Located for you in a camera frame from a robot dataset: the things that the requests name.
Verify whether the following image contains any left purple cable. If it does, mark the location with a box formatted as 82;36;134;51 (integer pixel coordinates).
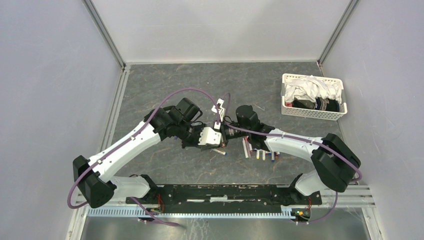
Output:
67;88;223;228

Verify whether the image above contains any white cloth in basket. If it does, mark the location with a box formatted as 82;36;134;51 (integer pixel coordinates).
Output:
284;75;344;103

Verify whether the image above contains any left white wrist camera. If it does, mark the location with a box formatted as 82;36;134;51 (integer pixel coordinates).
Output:
198;126;222;147

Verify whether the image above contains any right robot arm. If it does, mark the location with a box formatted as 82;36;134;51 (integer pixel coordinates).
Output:
224;105;362;204

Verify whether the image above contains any white cable comb strip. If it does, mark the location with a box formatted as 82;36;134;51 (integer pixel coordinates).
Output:
87;206;296;220

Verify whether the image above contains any dark cloth in basket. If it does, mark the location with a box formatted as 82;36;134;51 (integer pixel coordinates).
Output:
291;97;340;112

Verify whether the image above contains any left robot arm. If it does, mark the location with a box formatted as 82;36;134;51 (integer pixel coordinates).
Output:
69;97;205;209

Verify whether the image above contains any pink pen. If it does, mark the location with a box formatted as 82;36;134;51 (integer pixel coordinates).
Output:
244;137;252;158

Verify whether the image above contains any white plastic basket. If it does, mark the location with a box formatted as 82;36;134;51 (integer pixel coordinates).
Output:
281;73;348;121

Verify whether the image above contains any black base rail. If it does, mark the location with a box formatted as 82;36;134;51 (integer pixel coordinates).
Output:
138;184;323;214

